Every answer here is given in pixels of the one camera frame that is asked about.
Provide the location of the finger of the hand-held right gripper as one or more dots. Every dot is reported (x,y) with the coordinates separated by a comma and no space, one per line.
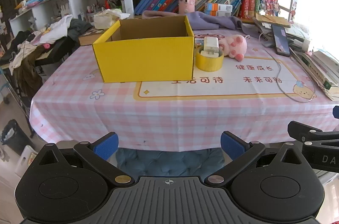
(304,132)
(336,112)

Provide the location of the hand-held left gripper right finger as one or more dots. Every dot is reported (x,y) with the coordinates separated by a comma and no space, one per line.
(233,145)

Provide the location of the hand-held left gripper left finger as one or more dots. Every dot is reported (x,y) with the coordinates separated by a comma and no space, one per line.
(106,145)

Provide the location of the yellow tape roll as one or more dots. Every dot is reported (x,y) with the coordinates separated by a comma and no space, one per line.
(209,64)

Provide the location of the yellow cardboard box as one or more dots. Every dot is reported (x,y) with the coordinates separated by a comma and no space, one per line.
(145,59)

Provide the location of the pink pig plush toy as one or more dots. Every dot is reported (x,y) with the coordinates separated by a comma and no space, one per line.
(234,45)

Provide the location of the white charger block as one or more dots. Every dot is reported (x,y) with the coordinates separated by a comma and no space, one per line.
(210,44)

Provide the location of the pile of books and papers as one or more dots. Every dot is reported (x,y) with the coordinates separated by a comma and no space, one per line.
(317,70)

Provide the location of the pink checked tablecloth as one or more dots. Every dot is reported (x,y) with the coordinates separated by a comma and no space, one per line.
(185,112)

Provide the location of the blue seat cushion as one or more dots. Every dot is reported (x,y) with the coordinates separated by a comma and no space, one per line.
(169,163)

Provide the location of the white bag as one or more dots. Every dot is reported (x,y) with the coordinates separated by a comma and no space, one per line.
(25,160)

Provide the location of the black trash bin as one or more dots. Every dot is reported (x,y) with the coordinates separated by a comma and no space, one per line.
(18,139)

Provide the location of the black smartphone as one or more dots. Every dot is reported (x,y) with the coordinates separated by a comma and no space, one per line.
(280,39)

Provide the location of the small brown cardboard box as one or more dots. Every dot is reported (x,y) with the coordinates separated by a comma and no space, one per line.
(87,39)

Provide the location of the brown hanging garment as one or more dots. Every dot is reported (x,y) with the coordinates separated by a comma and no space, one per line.
(26,72)

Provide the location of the brown kraft envelope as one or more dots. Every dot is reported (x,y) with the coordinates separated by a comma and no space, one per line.
(272,20)

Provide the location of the cream tissue box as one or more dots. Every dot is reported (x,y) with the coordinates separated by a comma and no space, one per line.
(103,21)

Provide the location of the colourful paper ornament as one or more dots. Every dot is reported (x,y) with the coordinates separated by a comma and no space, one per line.
(269,6)

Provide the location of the pile of clothes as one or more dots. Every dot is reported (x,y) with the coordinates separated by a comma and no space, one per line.
(61,27)

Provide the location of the purple cloth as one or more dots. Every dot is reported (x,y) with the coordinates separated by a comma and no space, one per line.
(206,21)

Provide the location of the orange blue white carton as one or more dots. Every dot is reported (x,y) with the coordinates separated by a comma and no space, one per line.
(217,14)
(218,7)

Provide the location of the red boxed book set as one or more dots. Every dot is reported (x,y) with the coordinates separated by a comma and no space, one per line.
(251,4)

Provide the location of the red bottle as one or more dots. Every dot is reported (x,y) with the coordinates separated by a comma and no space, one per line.
(107,3)

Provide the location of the white low shelf unit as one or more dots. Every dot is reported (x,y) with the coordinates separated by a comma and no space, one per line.
(76,1)

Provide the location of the pink rectangular box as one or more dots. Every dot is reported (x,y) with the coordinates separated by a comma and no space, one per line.
(186,1)

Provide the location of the blue wet wipes pack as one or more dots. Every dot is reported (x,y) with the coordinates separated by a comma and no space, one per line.
(34,0)

